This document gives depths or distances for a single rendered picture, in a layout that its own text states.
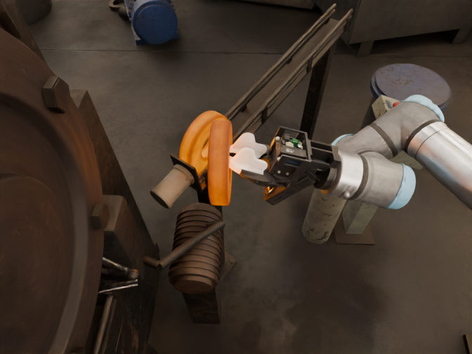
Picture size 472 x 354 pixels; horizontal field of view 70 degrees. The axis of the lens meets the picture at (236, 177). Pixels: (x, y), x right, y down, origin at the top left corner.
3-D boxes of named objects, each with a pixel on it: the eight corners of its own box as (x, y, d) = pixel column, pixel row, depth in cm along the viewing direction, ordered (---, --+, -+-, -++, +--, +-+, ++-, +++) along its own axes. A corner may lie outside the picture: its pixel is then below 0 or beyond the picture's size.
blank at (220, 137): (204, 173, 52) (226, 173, 52) (212, 102, 60) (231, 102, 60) (211, 219, 65) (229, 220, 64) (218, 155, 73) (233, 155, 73)
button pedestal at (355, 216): (336, 249, 141) (390, 150, 92) (329, 201, 155) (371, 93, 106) (375, 250, 141) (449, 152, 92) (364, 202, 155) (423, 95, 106)
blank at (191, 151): (199, 171, 90) (209, 178, 89) (168, 164, 75) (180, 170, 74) (227, 119, 89) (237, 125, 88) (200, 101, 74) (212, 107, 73)
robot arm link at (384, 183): (381, 196, 74) (407, 220, 65) (329, 185, 71) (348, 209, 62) (400, 156, 70) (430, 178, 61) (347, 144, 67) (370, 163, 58)
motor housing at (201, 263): (187, 332, 121) (161, 277, 79) (194, 273, 135) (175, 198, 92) (224, 333, 121) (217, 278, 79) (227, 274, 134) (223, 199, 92)
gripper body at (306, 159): (276, 123, 59) (337, 138, 62) (259, 154, 66) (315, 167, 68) (278, 156, 55) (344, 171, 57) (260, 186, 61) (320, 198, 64)
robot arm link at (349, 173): (333, 171, 71) (341, 211, 65) (312, 166, 70) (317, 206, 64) (357, 143, 64) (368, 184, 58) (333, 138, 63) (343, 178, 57)
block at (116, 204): (97, 282, 76) (50, 230, 57) (107, 248, 80) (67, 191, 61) (145, 283, 75) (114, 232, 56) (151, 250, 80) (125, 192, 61)
